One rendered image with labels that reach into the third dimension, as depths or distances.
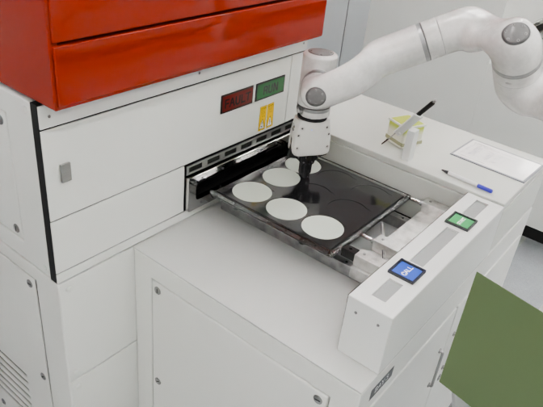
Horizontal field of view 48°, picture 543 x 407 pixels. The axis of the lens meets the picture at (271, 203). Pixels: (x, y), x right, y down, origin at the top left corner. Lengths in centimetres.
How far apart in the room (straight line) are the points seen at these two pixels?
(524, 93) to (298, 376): 76
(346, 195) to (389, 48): 38
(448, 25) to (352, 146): 43
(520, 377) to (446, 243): 36
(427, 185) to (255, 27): 59
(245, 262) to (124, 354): 43
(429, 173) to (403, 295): 52
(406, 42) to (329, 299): 60
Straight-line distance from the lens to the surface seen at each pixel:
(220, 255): 141
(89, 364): 156
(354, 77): 140
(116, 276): 145
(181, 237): 147
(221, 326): 132
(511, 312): 105
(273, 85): 161
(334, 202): 151
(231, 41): 136
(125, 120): 128
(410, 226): 152
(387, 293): 116
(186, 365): 151
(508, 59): 132
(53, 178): 122
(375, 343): 115
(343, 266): 139
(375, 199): 156
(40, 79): 112
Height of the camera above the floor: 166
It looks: 31 degrees down
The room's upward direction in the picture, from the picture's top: 6 degrees clockwise
